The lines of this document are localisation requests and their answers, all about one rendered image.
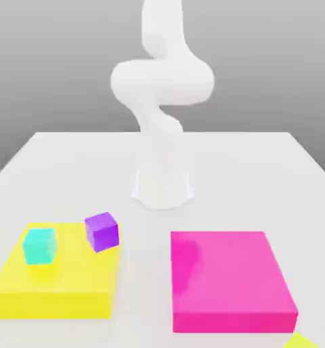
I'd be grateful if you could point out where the small yellow-green cube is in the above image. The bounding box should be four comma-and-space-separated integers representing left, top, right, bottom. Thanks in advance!
282, 331, 322, 348

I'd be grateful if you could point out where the small purple cube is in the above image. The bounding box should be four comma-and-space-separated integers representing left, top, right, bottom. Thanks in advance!
84, 211, 120, 254

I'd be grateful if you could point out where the large pink box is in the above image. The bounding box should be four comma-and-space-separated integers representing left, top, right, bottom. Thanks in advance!
169, 230, 299, 334

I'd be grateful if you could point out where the small cyan cube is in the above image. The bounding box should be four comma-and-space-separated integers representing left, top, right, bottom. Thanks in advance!
22, 227, 57, 266

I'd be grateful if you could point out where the large yellow box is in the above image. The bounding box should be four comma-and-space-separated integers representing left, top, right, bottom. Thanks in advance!
0, 222, 122, 320

